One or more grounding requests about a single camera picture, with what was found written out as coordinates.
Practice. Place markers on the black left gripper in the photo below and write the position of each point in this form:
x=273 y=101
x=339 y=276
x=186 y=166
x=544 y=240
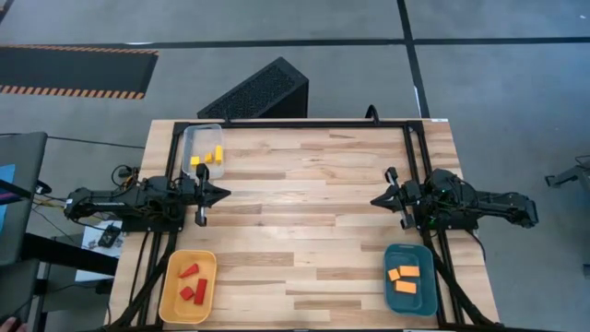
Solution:
x=191 y=191

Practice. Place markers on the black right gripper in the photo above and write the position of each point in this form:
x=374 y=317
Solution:
x=412 y=199

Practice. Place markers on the yellow arch block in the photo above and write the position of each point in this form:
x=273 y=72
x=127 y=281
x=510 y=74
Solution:
x=208 y=157

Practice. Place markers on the small yellow wedge block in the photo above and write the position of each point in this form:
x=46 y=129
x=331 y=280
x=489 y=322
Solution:
x=195 y=160

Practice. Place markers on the yellow cylinder block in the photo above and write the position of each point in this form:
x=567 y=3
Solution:
x=219 y=154

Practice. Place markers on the orange rectangular block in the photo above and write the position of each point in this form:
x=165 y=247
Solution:
x=405 y=287
x=409 y=271

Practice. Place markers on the small orange cube block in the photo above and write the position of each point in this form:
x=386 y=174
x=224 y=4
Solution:
x=394 y=275

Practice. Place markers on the red wedge block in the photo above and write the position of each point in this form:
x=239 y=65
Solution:
x=189 y=271

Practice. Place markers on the long red block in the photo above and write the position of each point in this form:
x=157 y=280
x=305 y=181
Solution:
x=200 y=291

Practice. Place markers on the small red cube block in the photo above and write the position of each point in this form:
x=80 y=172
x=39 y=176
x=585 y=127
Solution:
x=186 y=293

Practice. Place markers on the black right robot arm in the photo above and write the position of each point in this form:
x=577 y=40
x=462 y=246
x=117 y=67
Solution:
x=502 y=205

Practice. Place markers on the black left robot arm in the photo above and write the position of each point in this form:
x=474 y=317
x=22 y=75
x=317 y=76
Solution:
x=106 y=203

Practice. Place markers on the clear plastic bin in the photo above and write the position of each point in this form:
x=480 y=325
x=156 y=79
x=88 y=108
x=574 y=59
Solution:
x=203 y=138

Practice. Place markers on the yellow plastic bin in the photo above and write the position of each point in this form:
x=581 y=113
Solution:
x=205 y=263

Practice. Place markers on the teal plastic bin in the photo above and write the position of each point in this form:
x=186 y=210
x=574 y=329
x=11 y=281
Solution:
x=415 y=302

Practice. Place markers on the black perforated box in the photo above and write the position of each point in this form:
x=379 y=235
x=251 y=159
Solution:
x=258 y=92

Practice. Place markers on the black remote control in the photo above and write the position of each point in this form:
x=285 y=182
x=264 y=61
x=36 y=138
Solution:
x=109 y=236

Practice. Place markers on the white paper sheet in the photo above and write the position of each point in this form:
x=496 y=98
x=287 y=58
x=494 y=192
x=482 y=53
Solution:
x=87 y=276

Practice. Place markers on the black beam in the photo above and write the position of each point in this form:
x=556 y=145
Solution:
x=69 y=256

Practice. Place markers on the black tripod stand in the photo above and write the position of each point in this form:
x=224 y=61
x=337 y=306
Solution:
x=564 y=176

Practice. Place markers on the black hazard-striped floor mat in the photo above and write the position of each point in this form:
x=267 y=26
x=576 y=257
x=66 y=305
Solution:
x=74 y=69

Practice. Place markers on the grey side table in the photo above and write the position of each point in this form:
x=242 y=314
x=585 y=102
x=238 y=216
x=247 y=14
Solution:
x=27 y=157

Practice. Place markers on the blue screen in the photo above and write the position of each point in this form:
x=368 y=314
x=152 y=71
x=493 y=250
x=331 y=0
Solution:
x=5 y=177

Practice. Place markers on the person's hand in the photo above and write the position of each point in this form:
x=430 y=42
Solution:
x=11 y=325

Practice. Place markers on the black aluminium table frame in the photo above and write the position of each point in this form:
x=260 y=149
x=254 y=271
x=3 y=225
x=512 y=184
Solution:
x=299 y=124

